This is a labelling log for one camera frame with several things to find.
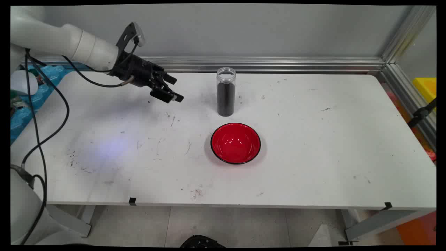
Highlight black pole with clamp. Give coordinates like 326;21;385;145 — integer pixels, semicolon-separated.
408;98;437;128

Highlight small green red item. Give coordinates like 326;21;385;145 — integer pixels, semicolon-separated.
28;67;44;86

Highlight long aluminium frame rail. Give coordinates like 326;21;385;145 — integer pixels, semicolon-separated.
21;56;385;74

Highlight black camera cable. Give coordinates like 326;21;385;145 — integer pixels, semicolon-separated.
19;35;144;245

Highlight short aluminium frame rail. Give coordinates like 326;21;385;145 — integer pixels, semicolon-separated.
380;63;437;154

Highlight white round bottle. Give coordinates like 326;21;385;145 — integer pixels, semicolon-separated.
10;70;39;95

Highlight black object on floor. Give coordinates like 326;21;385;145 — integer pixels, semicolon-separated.
179;235;227;249

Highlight aluminium corner post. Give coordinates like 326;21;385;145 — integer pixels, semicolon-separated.
382;5;437;65

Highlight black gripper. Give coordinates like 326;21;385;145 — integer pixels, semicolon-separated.
111;52;184;104

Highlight pink object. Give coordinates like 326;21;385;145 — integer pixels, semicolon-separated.
386;90;400;106

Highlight blue plastic bag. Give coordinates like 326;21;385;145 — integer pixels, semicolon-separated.
10;64;75;143

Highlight grey table leg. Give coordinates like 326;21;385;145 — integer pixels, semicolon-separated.
47;205;96;237
340;209;436;243

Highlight clear jar of black granules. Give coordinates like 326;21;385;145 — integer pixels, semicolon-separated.
216;67;237;117

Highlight red bowl with black rim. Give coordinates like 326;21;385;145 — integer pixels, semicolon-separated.
210;122;261;165

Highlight yellow plastic box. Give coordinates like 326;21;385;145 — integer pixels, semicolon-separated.
413;77;437;112

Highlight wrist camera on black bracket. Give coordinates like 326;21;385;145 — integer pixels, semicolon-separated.
116;22;145;56

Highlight black printed velcro strap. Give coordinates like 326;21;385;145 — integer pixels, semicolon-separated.
10;164;35;189

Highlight orange box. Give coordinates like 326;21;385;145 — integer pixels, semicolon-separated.
395;211;437;245

